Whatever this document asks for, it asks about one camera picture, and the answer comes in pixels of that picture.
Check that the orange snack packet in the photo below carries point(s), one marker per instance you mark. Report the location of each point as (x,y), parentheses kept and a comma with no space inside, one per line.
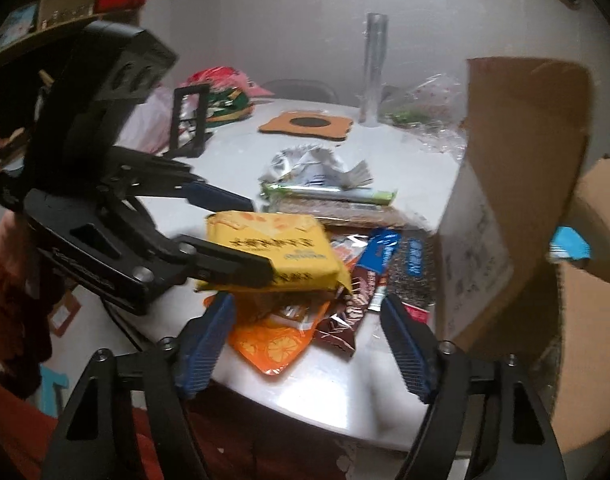
(275,345)

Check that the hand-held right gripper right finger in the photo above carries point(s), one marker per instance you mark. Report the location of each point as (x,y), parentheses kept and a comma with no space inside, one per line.
(405,355)

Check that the light blue packet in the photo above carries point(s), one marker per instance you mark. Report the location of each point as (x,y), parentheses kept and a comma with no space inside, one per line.
(570,242)

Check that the white plastic bag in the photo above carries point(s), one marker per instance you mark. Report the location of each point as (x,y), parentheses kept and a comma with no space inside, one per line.
(150,120)

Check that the toast-shaped brown coaster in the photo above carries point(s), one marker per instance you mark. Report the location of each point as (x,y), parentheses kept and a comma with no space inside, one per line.
(280,127)

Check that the cardboard box with label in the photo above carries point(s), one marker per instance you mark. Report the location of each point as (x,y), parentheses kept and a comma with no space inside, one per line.
(515,160)

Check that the black frame stand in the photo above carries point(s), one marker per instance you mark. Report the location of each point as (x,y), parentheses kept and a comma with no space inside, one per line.
(203,120)

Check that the dark sesame bar packet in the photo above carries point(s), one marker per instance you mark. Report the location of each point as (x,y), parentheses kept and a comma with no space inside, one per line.
(415,280)

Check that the open plain cardboard box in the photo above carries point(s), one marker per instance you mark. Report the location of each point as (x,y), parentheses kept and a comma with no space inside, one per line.
(595,310)

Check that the person's red clothing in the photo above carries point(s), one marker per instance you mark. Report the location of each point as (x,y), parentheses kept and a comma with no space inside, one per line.
(265,440)

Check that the brown speckled cracker packet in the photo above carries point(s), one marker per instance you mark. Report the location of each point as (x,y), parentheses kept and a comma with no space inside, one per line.
(335,210)

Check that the pink and red bag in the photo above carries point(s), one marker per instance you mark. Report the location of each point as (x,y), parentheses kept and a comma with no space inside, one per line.
(220,77)

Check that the yellow snack packet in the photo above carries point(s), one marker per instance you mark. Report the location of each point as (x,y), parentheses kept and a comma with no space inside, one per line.
(295,240)

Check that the clear plastic bag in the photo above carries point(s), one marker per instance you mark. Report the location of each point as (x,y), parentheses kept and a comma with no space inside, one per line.
(430,105)

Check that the crumpled silver packet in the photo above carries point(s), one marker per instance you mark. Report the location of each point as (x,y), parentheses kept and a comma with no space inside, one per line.
(305,165)

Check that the blue snack packet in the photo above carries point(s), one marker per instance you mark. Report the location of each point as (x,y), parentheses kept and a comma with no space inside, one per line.
(380,250)

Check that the grey chair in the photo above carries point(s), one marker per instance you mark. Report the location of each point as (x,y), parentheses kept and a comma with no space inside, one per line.
(305,90)

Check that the green snack packet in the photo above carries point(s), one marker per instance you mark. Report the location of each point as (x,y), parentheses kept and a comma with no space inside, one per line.
(325,192)

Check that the person's left forearm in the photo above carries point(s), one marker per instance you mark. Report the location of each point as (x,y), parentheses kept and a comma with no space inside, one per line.
(10,300)

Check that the clear tall tube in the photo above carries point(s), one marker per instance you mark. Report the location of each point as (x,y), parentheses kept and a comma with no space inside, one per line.
(375,70)

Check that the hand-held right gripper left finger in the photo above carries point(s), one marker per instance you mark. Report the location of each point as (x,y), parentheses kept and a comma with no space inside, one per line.
(207,350)

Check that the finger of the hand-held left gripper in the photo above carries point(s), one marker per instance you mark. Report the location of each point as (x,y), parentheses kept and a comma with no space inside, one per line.
(235,267)
(220,197)

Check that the brown snack packet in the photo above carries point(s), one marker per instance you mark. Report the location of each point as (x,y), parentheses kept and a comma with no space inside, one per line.
(345,320)

